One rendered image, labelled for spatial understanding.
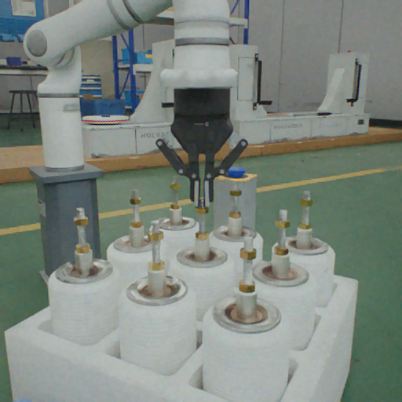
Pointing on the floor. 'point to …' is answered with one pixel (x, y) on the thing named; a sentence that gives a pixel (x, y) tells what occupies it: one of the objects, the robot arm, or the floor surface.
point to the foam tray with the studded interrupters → (54, 353)
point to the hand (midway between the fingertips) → (202, 191)
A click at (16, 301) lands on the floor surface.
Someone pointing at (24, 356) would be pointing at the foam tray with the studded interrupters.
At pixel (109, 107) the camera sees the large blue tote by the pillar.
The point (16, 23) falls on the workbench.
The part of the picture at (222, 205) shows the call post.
